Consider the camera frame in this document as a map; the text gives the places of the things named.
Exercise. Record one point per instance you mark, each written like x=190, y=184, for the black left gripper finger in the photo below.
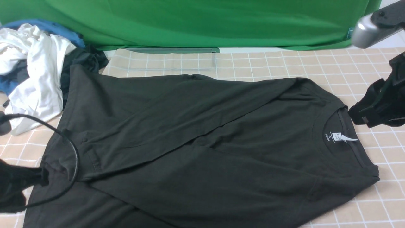
x=44, y=177

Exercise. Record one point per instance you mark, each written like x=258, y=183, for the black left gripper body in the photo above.
x=13, y=180

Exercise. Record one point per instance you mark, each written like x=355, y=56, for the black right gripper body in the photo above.
x=385, y=98

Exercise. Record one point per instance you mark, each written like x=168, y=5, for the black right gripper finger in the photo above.
x=356, y=113

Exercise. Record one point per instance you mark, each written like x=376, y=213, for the dark gray long-sleeved shirt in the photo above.
x=190, y=151

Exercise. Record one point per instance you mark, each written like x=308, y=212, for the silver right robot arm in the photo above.
x=378, y=26

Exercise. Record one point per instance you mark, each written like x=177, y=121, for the metal binder clip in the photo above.
x=349, y=33

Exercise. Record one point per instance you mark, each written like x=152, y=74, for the white crumpled garment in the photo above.
x=40, y=95

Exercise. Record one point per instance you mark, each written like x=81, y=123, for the blue crumpled garment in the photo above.
x=53, y=30

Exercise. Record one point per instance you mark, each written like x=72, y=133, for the green backdrop cloth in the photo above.
x=299, y=25

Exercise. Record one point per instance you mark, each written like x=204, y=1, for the peach grid tablecloth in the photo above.
x=347, y=73

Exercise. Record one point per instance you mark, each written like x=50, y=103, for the dark teal crumpled garment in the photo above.
x=90, y=58

